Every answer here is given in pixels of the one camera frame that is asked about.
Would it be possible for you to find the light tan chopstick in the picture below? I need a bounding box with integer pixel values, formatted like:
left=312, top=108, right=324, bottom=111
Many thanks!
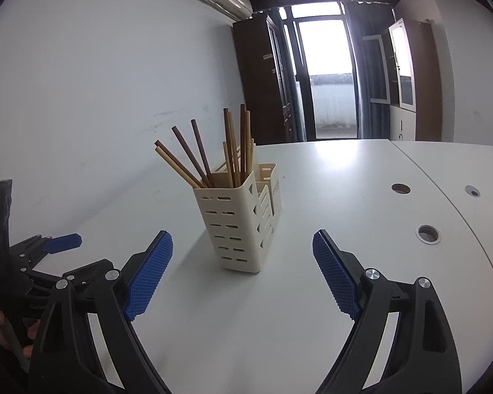
left=153, top=143, right=205, bottom=190

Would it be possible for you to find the reddish brown chopstick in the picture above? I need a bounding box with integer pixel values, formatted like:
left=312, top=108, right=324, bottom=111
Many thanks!
left=190, top=118, right=214, bottom=188

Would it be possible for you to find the dark brown chopstick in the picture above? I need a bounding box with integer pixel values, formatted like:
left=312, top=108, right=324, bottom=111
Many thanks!
left=172, top=126, right=210, bottom=188

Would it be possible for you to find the light bamboo chopstick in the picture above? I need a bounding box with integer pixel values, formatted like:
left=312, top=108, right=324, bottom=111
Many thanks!
left=223, top=109, right=240, bottom=188

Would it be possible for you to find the left hand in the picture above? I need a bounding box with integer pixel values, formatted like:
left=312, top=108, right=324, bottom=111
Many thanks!
left=0, top=311, right=41, bottom=359

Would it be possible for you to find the brown chopstick on table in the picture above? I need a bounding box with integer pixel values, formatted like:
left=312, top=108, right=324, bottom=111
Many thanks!
left=153, top=139, right=208, bottom=189

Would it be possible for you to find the cream plastic utensil holder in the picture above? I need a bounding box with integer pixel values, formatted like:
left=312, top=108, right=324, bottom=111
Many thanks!
left=193, top=164, right=281, bottom=274

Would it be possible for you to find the dark wooden cabinet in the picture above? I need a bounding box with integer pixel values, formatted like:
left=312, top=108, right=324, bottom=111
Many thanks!
left=232, top=12, right=297, bottom=145

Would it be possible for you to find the brown white cabinet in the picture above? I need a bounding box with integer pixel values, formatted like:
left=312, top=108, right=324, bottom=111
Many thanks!
left=386, top=19, right=443, bottom=142

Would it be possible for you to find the balcony glass door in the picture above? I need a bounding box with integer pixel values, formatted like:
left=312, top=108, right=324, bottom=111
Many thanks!
left=279, top=2, right=358, bottom=142

